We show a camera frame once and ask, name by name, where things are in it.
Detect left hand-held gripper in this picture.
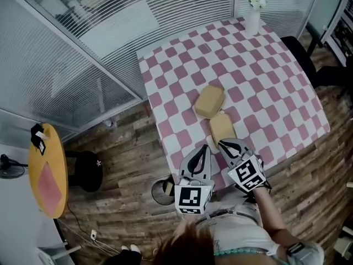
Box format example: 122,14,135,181
174,144,215,215

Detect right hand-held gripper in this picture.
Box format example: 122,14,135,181
217,138,267,194

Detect black waste bin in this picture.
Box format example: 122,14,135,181
151,177,177,206

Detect person's right forearm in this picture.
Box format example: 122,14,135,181
252,188,293,250

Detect person's white shirt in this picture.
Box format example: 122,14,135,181
197,200,325,265

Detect pink checkered tablecloth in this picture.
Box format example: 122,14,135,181
137,17,331,192

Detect black round stool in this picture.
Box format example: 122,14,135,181
65,150,104,193

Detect black office chair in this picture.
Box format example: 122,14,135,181
280,36,353,93

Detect round yellow wooden table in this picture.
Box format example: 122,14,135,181
27,123,69,219

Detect pink mat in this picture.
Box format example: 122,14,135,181
36,163,63,215

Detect white flowers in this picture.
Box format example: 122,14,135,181
244,0,268,10

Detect black device with marker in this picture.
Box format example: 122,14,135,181
30,123,46,156

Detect black standing fan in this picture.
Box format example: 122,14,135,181
0,153,28,179

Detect teal bead necklace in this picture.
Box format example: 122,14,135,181
214,247,276,257

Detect black power cable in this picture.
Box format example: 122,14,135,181
66,203,93,233

